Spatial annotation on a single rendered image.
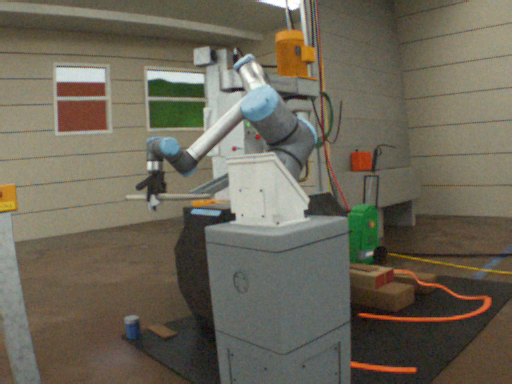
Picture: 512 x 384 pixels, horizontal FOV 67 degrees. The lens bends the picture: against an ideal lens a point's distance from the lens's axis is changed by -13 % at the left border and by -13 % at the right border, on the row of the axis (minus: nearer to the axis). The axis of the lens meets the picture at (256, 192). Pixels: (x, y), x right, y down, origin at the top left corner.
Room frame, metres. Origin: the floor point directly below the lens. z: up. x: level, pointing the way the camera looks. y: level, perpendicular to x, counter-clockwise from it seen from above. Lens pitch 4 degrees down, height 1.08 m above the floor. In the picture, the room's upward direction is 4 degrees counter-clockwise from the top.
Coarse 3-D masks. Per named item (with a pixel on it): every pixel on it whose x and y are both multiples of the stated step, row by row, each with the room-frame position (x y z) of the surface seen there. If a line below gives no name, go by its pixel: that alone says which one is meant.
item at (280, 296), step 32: (224, 224) 1.68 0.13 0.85; (320, 224) 1.52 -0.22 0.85; (224, 256) 1.58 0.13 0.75; (256, 256) 1.45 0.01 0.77; (288, 256) 1.40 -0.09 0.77; (320, 256) 1.51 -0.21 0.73; (224, 288) 1.59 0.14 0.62; (256, 288) 1.46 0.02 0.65; (288, 288) 1.40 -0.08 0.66; (320, 288) 1.51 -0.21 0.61; (224, 320) 1.60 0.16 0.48; (256, 320) 1.47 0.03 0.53; (288, 320) 1.39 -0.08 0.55; (320, 320) 1.51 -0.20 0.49; (224, 352) 1.62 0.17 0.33; (256, 352) 1.48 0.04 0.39; (288, 352) 1.39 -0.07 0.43; (320, 352) 1.51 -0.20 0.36
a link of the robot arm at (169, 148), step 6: (168, 138) 2.09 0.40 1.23; (174, 138) 2.11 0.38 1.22; (156, 144) 2.12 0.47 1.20; (162, 144) 2.07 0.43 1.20; (168, 144) 2.08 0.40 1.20; (174, 144) 2.10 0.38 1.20; (156, 150) 2.12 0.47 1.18; (162, 150) 2.08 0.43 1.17; (168, 150) 2.08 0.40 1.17; (174, 150) 2.10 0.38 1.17; (180, 150) 2.14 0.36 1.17; (168, 156) 2.11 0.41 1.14; (174, 156) 2.11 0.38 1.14; (168, 162) 2.15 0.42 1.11
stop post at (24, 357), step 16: (0, 208) 1.11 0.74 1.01; (16, 208) 1.14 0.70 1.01; (0, 224) 1.12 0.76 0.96; (0, 240) 1.12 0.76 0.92; (0, 256) 1.11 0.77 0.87; (0, 272) 1.11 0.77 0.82; (16, 272) 1.14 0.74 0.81; (0, 288) 1.10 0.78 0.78; (16, 288) 1.13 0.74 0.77; (0, 304) 1.09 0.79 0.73; (16, 304) 1.13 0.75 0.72; (0, 320) 1.14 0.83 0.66; (16, 320) 1.12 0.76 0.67; (16, 336) 1.11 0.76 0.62; (16, 352) 1.11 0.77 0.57; (32, 352) 1.14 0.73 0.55; (16, 368) 1.10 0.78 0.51; (32, 368) 1.13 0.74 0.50
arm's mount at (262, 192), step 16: (240, 160) 1.63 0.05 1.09; (256, 160) 1.56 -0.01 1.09; (272, 160) 1.51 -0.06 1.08; (240, 176) 1.64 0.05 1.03; (256, 176) 1.57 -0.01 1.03; (272, 176) 1.52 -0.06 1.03; (288, 176) 1.55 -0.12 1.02; (240, 192) 1.64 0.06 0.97; (256, 192) 1.57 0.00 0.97; (272, 192) 1.52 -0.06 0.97; (288, 192) 1.55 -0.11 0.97; (240, 208) 1.64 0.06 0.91; (256, 208) 1.58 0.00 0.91; (272, 208) 1.52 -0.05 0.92; (288, 208) 1.55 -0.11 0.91; (304, 208) 1.61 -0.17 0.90; (240, 224) 1.64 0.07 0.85; (256, 224) 1.58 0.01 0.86; (272, 224) 1.52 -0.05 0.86; (288, 224) 1.54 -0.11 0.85
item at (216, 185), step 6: (216, 180) 2.80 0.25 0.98; (222, 180) 2.70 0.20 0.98; (228, 180) 2.73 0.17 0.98; (204, 186) 2.72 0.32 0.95; (210, 186) 2.76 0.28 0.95; (216, 186) 2.65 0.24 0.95; (222, 186) 2.69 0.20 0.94; (228, 186) 2.73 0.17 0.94; (192, 192) 2.65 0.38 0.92; (198, 192) 2.68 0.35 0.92; (204, 192) 2.57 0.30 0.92; (210, 192) 2.61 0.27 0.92; (216, 192) 2.65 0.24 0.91
